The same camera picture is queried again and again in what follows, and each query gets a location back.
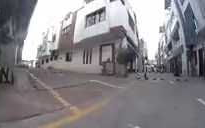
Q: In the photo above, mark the bush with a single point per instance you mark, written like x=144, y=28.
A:
x=124, y=56

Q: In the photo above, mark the white and brown building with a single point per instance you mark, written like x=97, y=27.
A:
x=90, y=26

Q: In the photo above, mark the person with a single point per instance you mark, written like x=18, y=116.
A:
x=146, y=68

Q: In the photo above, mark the grey building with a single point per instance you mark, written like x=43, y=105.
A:
x=186, y=30

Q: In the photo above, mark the dark building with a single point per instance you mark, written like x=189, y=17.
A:
x=10, y=20

